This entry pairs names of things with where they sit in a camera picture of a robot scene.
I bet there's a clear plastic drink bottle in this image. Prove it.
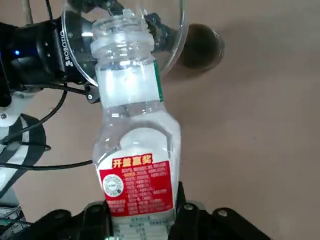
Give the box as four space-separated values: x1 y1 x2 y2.
89 8 182 240

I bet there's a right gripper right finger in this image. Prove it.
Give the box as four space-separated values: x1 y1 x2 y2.
171 181 271 240

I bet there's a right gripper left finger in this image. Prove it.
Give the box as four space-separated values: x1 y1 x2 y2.
31 198 114 240

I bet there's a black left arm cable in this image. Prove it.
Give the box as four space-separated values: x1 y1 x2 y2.
0 82 94 172

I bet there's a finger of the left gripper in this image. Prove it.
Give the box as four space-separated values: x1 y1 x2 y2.
66 0 174 55
83 82 101 105

